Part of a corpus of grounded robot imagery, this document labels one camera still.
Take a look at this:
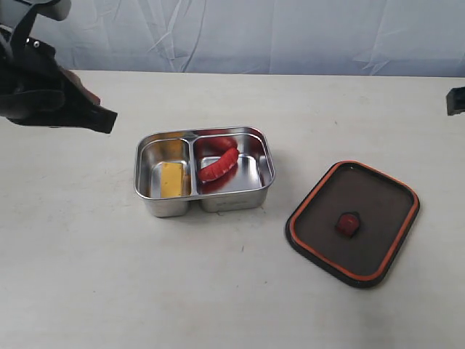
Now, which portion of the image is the steel two-compartment lunch box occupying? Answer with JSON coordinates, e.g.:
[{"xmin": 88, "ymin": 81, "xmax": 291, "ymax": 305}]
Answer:
[{"xmin": 134, "ymin": 127, "xmax": 275, "ymax": 217}]

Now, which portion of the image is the dark lid with orange seal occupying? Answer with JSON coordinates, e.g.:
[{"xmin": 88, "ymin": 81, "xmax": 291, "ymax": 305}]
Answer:
[{"xmin": 285, "ymin": 161, "xmax": 421, "ymax": 289}]

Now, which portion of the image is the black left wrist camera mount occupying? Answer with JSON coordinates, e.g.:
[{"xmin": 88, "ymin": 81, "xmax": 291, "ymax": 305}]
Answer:
[{"xmin": 1, "ymin": 0, "xmax": 71, "ymax": 60}]

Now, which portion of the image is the yellow toy cheese wedge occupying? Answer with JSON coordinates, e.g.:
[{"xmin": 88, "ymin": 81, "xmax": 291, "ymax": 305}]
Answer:
[{"xmin": 160, "ymin": 162, "xmax": 184, "ymax": 198}]

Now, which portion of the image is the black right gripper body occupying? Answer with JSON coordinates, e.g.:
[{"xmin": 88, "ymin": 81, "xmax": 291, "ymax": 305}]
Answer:
[{"xmin": 446, "ymin": 87, "xmax": 465, "ymax": 116}]

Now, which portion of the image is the blue-white backdrop cloth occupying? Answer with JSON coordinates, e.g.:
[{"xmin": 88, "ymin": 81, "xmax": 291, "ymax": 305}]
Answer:
[{"xmin": 31, "ymin": 0, "xmax": 464, "ymax": 77}]

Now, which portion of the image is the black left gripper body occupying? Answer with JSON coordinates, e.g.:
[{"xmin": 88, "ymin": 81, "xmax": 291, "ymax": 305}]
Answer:
[{"xmin": 1, "ymin": 39, "xmax": 73, "ymax": 127}]

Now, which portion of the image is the red toy sausage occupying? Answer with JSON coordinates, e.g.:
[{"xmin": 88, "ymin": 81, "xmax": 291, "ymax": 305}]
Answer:
[{"xmin": 198, "ymin": 148, "xmax": 239, "ymax": 182}]

